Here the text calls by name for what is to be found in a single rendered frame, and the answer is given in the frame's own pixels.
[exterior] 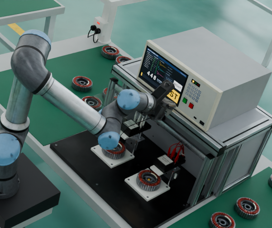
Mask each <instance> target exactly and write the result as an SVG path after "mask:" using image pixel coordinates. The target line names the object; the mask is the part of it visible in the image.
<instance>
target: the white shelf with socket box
mask: <svg viewBox="0 0 272 228"><path fill-rule="evenodd" d="M100 1H101V2H103V3H104V8H103V12H102V17H100V16H98V17H95V18H94V22H93V25H92V26H91V29H90V31H91V30H92V31H94V34H93V35H90V36H93V42H94V43H96V42H98V43H100V44H105V45H106V44H110V43H111V39H110V37H111V33H112V29H113V25H114V20H115V15H116V11H117V7H118V6H121V5H127V4H132V3H137V2H141V1H146V0H100ZM90 31H89V33H90ZM89 33H88V36H87V37H88V38H89V37H90V36H89ZM95 34H98V35H97V36H96V38H95V40H96V42H95V41H94V35H95Z"/></svg>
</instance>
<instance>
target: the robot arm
mask: <svg viewBox="0 0 272 228"><path fill-rule="evenodd" d="M50 51H51V40H50V38H49V37H48V36H47V35H46V34H45V33H44V32H42V31H39V30H35V29H31V30H27V31H25V32H24V33H23V34H22V35H21V36H20V38H19V41H18V44H17V46H16V48H15V50H14V53H13V54H12V57H11V61H10V64H11V69H12V71H13V73H14V80H13V84H12V88H11V92H10V97H9V101H8V105H7V109H6V111H5V112H4V113H3V114H2V115H1V118H0V199H7V198H10V197H12V196H13V195H15V194H16V193H17V191H18V190H19V177H18V174H17V166H18V160H19V156H20V153H21V150H22V147H23V145H24V142H25V139H26V136H27V134H28V132H29V124H30V120H29V118H28V114H29V109H30V106H31V102H32V98H33V95H41V96H42V97H43V98H45V99H46V100H47V101H49V102H50V103H51V104H53V105H54V106H56V107H57V108H58V109H60V110H61V111H62V112H64V113H65V114H66V115H68V116H69V117H70V118H72V119H73V120H75V121H76V122H77V123H79V124H80V125H81V126H82V127H84V128H85V129H87V130H88V131H89V132H91V133H92V134H93V135H95V136H96V137H98V144H99V146H100V147H101V148H103V149H105V150H112V149H114V148H116V147H117V145H118V143H119V139H120V130H121V124H122V119H123V118H124V117H126V116H127V115H129V114H130V113H132V112H134V111H138V112H139V113H140V114H141V115H143V116H146V115H148V116H149V117H150V118H152V119H154V120H159V121H161V120H162V118H163V117H164V115H165V111H166V116H168V115H169V114H170V113H171V112H172V111H173V109H175V108H176V104H175V103H174V102H172V101H171V100H169V99H166V98H165V97H166V96H167V95H168V94H169V93H170V92H171V91H172V90H173V89H174V88H175V85H174V84H173V83H172V82H170V81H169V80H168V79H166V80H165V81H164V82H163V83H162V84H161V85H160V86H159V87H158V88H157V89H156V90H155V91H153V92H152V93H151V94H148V93H144V92H139V91H135V90H132V89H129V90H128V89H125V90H122V91H121V92H120V93H119V95H118V97H117V99H116V100H115V101H113V102H112V103H110V104H108V105H107V106H105V107H103V108H102V109H101V110H100V111H99V112H97V111H96V110H95V109H93V108H92V107H90V106H89V105H88V104H87V103H86V102H84V101H83V100H81V99H80V98H79V97H78V96H76V95H75V94H74V93H72V92H71V91H70V90H68V89H67V88H66V87H64V86H63V85H62V84H61V83H59V82H58V81H57V80H55V79H54V78H53V77H52V73H51V72H50V71H48V70H47V69H46V67H45V66H46V62H47V58H48V55H49V52H50Z"/></svg>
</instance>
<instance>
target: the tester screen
mask: <svg viewBox="0 0 272 228"><path fill-rule="evenodd" d="M148 70H149V71H150V72H151V73H153V74H154V75H155V76H157V78H156V81H155V80H154V79H152V78H151V77H149V76H148V75H147V71H148ZM141 73H143V74H145V75H146V76H147V77H149V78H150V79H151V80H153V81H154V82H155V83H157V84H158V85H161V84H162V83H163V82H164V81H165V80H164V78H165V75H166V74H167V75H168V76H169V77H171V78H172V79H173V80H175V81H176V82H177V83H179V84H180V85H182V88H183V86H184V83H185V80H186V75H185V74H183V73H182V72H181V71H179V70H178V69H176V68H175V67H174V66H173V65H171V64H170V63H168V62H167V61H165V60H164V59H163V58H161V57H160V56H158V55H157V54H156V53H154V52H153V51H152V50H150V49H149V48H147V51H146V55H145V58H144V61H143V66H142V69H141V72H140V77H141V78H143V79H144V80H145V81H146V82H148V83H149V84H150V85H152V86H153V87H154V88H157V87H156V86H155V85H153V84H152V83H151V82H149V81H148V80H147V79H145V78H144V77H143V76H141ZM174 90H175V91H176V92H178V93H179V94H181V92H180V91H179V90H178V89H176V88H174ZM181 91H182V90H181ZM166 97H167V98H169V97H168V96H166ZM169 99H170V98H169ZM170 100H171V101H173V100H172V99H170ZM173 102H174V101H173ZM174 103H175V104H177V103H176V102H174Z"/></svg>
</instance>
